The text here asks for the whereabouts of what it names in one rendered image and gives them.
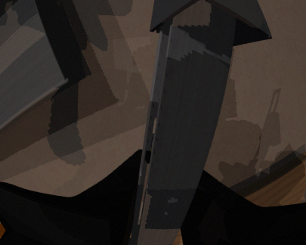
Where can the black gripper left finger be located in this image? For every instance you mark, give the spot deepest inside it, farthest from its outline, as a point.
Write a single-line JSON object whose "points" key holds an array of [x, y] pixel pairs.
{"points": [[100, 215]]}

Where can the grey rectangular tray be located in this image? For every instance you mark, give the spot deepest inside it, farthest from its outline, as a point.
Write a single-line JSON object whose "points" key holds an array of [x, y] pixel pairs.
{"points": [[39, 56]]}

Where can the brown wooden board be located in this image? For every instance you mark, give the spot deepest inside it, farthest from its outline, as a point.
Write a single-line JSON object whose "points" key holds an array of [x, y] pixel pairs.
{"points": [[282, 187]]}

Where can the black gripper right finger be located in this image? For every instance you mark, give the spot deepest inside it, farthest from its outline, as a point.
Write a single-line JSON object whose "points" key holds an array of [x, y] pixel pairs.
{"points": [[219, 216]]}

